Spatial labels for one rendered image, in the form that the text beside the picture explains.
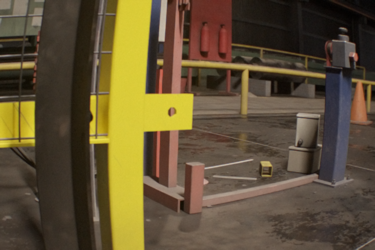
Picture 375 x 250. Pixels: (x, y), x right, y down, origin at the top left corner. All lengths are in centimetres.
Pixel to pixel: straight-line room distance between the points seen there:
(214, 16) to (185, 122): 755
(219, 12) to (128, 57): 773
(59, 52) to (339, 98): 170
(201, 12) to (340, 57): 621
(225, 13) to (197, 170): 697
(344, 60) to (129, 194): 150
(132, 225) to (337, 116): 149
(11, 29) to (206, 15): 371
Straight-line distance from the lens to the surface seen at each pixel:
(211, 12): 817
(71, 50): 37
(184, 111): 67
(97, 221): 139
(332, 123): 200
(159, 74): 189
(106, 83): 57
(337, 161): 201
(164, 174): 169
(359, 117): 502
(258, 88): 890
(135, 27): 57
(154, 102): 64
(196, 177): 151
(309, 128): 223
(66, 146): 38
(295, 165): 224
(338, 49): 198
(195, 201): 154
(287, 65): 954
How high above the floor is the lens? 48
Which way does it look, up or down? 7 degrees down
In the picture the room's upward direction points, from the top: 2 degrees clockwise
